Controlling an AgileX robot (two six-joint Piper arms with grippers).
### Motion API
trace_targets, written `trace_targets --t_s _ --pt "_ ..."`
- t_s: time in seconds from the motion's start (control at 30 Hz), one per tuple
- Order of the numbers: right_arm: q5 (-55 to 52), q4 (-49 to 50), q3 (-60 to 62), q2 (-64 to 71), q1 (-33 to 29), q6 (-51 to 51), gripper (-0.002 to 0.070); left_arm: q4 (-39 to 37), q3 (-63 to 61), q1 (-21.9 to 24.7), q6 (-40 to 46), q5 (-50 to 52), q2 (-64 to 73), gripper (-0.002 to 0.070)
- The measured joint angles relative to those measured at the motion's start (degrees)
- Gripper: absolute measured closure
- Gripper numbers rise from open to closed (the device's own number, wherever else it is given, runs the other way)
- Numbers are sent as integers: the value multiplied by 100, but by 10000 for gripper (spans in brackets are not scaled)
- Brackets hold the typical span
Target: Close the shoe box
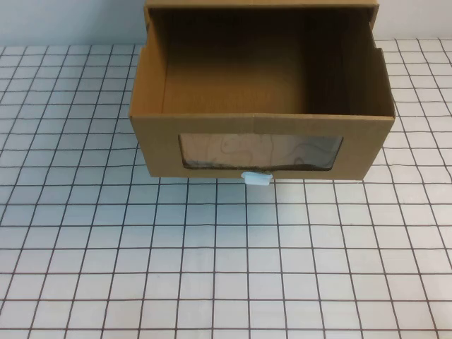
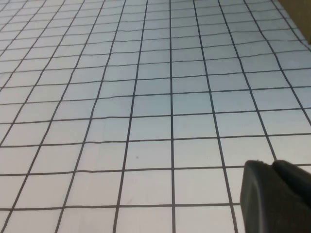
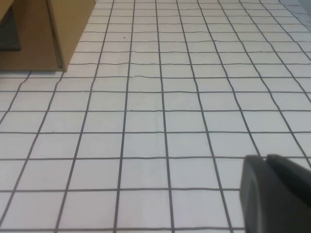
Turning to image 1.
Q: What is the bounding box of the white plastic drawer handle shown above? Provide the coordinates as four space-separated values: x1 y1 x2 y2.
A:
241 170 273 186

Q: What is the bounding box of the cardboard drawer with clear window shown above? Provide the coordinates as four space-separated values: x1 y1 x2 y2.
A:
129 5 396 183

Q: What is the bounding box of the cardboard shoe box outer shell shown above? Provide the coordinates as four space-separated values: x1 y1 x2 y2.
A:
143 0 385 71

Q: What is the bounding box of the white grid pattern tablecloth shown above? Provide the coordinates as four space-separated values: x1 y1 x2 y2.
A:
0 37 452 339

